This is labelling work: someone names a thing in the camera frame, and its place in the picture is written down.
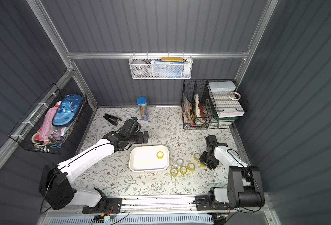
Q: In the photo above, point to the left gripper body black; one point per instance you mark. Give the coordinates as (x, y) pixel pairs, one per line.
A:
(140, 137)

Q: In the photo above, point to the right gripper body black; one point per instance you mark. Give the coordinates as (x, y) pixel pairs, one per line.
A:
(206, 159)

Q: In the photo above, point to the white plastic storage box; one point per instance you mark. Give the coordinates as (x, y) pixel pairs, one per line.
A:
(144, 159)

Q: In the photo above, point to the clear transparent tape roll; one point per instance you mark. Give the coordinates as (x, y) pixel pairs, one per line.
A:
(179, 162)

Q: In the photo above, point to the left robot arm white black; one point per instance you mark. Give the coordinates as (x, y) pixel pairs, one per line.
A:
(56, 184)

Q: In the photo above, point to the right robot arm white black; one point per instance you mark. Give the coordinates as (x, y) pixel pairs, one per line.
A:
(244, 184)

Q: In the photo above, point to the white tape roll in basket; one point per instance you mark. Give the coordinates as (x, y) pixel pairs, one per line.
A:
(138, 68)

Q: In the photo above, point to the black stapler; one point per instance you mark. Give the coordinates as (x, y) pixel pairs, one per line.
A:
(112, 119)

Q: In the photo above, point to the blue-lidded colored pencil tube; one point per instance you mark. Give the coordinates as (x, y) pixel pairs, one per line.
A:
(142, 104)

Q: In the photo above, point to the blue white packet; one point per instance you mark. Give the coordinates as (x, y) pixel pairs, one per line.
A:
(167, 69)

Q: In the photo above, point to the blue dinosaur pencil case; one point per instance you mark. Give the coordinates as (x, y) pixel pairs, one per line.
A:
(68, 110)

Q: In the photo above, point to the pink pencil case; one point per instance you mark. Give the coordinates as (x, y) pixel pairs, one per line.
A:
(47, 126)

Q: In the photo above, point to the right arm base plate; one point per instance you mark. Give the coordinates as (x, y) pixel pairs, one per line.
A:
(203, 203)

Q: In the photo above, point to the black wire desk organizer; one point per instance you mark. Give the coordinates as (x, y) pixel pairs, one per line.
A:
(197, 109)

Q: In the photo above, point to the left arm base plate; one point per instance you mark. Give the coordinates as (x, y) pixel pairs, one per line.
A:
(105, 206)

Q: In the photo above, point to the white wire wall basket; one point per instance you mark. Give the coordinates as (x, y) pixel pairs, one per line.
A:
(149, 68)

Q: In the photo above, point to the black wire side basket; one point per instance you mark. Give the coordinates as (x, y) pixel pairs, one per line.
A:
(27, 133)

